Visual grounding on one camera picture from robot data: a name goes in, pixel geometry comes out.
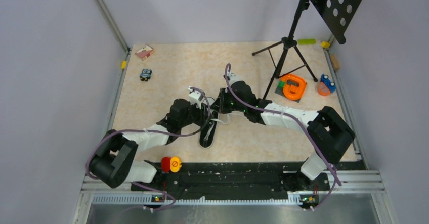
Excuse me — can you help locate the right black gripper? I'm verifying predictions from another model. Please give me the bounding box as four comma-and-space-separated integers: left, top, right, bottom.
211, 88, 247, 114

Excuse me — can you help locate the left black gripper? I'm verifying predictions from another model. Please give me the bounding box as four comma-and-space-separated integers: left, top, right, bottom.
179, 101, 213, 128

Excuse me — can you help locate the white shoelace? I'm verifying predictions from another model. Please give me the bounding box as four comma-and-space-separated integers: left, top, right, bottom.
201, 114, 231, 145

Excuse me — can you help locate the black white canvas sneaker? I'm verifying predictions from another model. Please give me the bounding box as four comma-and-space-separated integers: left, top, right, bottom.
199, 109, 219, 149

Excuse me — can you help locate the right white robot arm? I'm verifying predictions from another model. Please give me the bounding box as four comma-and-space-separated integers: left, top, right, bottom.
210, 81, 356, 190

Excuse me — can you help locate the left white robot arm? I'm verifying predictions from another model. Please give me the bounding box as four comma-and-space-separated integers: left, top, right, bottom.
85, 98, 215, 190

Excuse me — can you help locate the red yellow emergency button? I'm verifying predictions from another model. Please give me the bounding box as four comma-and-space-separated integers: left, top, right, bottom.
161, 156, 182, 173

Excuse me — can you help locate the blue owl toy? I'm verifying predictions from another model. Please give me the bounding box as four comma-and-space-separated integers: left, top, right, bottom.
140, 68, 152, 81

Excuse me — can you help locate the pink red box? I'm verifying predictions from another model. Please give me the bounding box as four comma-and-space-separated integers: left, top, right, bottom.
135, 44, 155, 61

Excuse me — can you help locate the yellow clip left edge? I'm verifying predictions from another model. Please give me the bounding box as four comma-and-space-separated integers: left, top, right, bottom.
121, 61, 127, 70

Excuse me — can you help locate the blue orange toy car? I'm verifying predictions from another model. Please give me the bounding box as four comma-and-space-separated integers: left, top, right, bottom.
317, 74, 336, 96

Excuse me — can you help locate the green block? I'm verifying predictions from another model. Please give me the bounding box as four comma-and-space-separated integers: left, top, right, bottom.
297, 38, 317, 45

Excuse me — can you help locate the yellow corner block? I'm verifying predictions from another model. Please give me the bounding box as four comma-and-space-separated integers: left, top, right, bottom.
320, 41, 331, 49

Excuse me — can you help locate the wooden block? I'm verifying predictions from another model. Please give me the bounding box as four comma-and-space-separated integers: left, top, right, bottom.
330, 55, 340, 72

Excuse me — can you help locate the black music stand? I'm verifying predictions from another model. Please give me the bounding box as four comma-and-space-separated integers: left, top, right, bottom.
252, 0, 372, 101

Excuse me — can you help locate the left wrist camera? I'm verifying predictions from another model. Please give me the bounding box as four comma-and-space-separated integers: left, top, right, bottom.
188, 86, 205, 109

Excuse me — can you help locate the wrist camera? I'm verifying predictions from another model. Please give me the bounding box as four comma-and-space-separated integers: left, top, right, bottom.
227, 73, 242, 86
188, 86, 205, 109

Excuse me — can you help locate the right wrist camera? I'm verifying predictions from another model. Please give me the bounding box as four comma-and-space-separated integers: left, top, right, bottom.
227, 73, 242, 86

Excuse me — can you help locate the orange ring toy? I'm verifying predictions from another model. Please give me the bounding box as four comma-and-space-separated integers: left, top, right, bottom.
275, 74, 307, 102

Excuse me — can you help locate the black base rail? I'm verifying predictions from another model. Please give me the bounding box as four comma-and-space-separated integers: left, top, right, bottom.
147, 162, 331, 200

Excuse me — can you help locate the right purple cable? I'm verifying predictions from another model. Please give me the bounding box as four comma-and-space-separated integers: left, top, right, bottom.
224, 63, 342, 210

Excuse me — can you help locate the purple cable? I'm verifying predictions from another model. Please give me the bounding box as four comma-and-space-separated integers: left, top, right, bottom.
85, 86, 212, 213
224, 63, 342, 210

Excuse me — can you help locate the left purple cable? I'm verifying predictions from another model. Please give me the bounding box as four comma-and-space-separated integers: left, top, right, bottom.
85, 86, 212, 213

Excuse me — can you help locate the white cable duct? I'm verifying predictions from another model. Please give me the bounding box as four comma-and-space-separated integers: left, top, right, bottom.
92, 194, 302, 205

